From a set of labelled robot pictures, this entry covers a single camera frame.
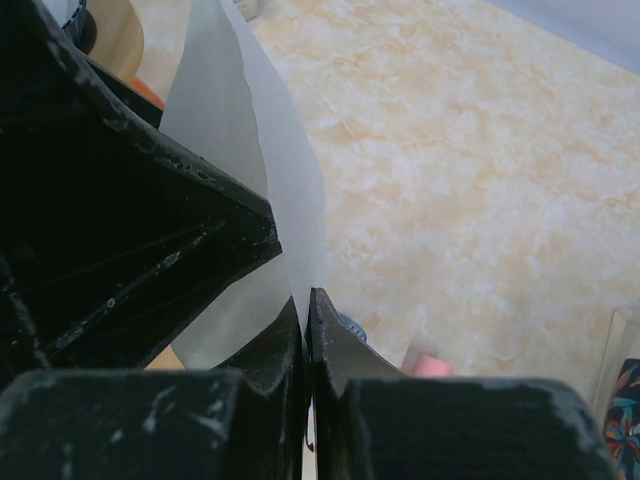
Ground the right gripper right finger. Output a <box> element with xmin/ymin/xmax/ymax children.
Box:
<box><xmin>306</xmin><ymin>288</ymin><xmax>403</xmax><ymax>479</ymax></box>

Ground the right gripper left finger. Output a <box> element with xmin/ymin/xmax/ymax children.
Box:
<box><xmin>217</xmin><ymin>300</ymin><xmax>303</xmax><ymax>479</ymax></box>

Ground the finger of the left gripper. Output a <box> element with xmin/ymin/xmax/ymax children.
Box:
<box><xmin>1</xmin><ymin>1</ymin><xmax>281</xmax><ymax>373</ymax></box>

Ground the blue cone dripper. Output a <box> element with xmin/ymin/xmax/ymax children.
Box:
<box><xmin>55</xmin><ymin>0</ymin><xmax>87</xmax><ymax>27</ymax></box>
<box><xmin>339</xmin><ymin>313</ymin><xmax>367</xmax><ymax>343</ymax></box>

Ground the beige tote bag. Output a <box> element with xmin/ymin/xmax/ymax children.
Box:
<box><xmin>592</xmin><ymin>304</ymin><xmax>639</xmax><ymax>479</ymax></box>

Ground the wooden ring dripper holder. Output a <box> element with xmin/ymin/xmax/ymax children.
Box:
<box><xmin>87</xmin><ymin>0</ymin><xmax>144</xmax><ymax>83</ymax></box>

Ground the orange glass carafe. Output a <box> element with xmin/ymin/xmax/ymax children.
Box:
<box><xmin>129</xmin><ymin>76</ymin><xmax>164</xmax><ymax>110</ymax></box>

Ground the orange soap bottle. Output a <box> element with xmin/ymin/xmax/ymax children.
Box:
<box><xmin>414</xmin><ymin>354</ymin><xmax>453</xmax><ymax>378</ymax></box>

